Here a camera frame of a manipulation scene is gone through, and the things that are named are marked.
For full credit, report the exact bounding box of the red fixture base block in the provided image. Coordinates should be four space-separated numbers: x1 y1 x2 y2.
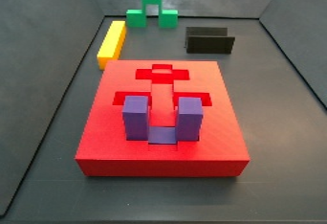
74 60 251 177

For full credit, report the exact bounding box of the purple U-shaped block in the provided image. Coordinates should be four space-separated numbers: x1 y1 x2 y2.
122 96 202 145

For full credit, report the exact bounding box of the yellow long bar block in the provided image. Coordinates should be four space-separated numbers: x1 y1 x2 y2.
97 21 126 70

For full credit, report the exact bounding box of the black angled stand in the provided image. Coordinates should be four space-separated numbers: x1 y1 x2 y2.
185 27 234 55

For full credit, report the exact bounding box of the green stepped block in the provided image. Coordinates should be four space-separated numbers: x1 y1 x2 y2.
126 0 177 28

